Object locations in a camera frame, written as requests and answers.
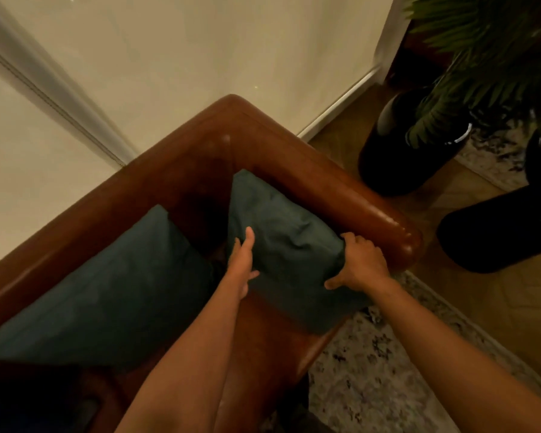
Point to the white wall corner trim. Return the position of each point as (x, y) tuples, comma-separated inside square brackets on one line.
[(49, 85)]

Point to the white skirting board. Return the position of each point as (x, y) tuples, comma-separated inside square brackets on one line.
[(338, 105)]

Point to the person's right thumb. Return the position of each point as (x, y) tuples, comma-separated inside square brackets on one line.
[(336, 282)]

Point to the brown leather sofa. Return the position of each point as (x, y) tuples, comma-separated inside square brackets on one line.
[(216, 175)]

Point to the black round side table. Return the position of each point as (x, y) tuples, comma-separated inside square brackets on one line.
[(505, 220)]

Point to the small dark green cushion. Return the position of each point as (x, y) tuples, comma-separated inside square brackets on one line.
[(288, 252)]

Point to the black glossy plant pot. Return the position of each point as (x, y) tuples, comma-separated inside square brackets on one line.
[(405, 144)]

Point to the patterned grey rug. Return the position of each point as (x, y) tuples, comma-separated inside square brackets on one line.
[(387, 369)]

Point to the person's right forearm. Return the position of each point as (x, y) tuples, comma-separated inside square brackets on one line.
[(460, 360)]

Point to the person's right hand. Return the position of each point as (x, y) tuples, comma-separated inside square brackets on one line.
[(363, 266)]

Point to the green potted palm plant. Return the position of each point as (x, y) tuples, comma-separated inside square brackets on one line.
[(482, 54)]

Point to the large dark green cushion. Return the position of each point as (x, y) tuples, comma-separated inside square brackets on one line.
[(103, 302)]

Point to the person's left hand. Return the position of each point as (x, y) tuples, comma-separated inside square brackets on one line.
[(241, 263)]

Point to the person's left thumb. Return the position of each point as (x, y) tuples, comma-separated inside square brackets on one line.
[(254, 275)]

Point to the person's left forearm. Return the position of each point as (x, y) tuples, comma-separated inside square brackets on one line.
[(185, 360)]

